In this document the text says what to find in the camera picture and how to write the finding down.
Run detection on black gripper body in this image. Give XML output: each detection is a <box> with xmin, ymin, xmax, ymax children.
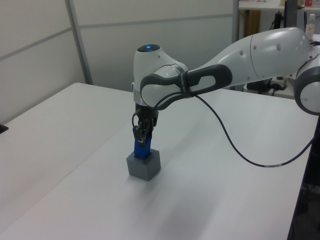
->
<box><xmin>135</xmin><ymin>104</ymin><xmax>160</xmax><ymax>127</ymax></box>

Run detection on blue block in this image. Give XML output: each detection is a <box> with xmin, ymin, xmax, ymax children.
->
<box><xmin>133</xmin><ymin>136</ymin><xmax>152</xmax><ymax>160</ymax></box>

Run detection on grey hollow cuboid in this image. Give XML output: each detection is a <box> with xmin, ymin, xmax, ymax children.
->
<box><xmin>126</xmin><ymin>148</ymin><xmax>161</xmax><ymax>182</ymax></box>

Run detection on pale wooden cabinet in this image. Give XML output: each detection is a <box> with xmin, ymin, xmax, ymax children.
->
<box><xmin>244</xmin><ymin>9</ymin><xmax>261</xmax><ymax>39</ymax></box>

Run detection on dark grey pillar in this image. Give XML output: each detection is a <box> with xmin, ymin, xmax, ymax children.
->
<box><xmin>284</xmin><ymin>0</ymin><xmax>298</xmax><ymax>29</ymax></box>

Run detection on clear bottle with orange label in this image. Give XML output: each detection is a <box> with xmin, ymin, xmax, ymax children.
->
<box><xmin>305</xmin><ymin>13</ymin><xmax>317</xmax><ymax>42</ymax></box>

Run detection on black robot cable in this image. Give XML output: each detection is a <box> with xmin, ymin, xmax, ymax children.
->
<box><xmin>130</xmin><ymin>90</ymin><xmax>315</xmax><ymax>169</ymax></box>

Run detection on grey partition post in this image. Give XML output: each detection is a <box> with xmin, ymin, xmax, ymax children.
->
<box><xmin>231</xmin><ymin>0</ymin><xmax>241</xmax><ymax>44</ymax></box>
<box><xmin>64</xmin><ymin>0</ymin><xmax>94</xmax><ymax>86</ymax></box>

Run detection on black floor cables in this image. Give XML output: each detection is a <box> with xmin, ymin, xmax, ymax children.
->
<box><xmin>294</xmin><ymin>182</ymin><xmax>320</xmax><ymax>227</ymax></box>

